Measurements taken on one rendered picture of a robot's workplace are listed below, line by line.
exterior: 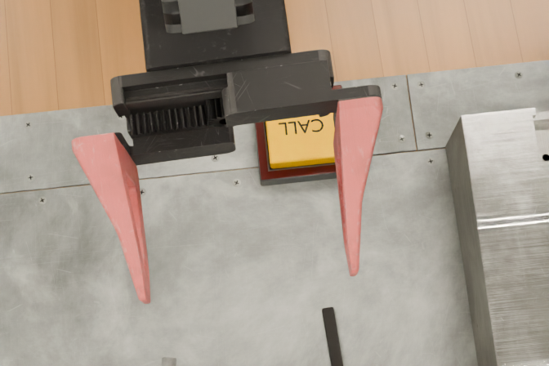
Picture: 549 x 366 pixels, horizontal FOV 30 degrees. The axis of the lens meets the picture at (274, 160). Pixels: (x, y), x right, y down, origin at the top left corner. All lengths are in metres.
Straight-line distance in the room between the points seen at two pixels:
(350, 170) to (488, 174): 0.37
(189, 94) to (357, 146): 0.08
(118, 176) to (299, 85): 0.09
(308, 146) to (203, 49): 0.41
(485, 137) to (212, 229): 0.25
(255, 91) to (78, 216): 0.47
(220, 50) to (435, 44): 0.50
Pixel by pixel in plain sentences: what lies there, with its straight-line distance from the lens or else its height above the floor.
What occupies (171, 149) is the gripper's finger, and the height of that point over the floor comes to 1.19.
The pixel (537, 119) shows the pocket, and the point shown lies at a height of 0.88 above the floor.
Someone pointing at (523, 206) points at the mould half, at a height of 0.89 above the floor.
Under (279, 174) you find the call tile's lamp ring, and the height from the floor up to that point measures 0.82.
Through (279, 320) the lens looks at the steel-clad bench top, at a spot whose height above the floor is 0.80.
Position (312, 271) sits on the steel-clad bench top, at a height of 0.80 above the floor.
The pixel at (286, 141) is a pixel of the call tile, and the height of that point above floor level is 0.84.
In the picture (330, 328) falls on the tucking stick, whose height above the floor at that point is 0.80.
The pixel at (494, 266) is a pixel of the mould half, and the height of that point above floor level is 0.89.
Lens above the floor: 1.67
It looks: 75 degrees down
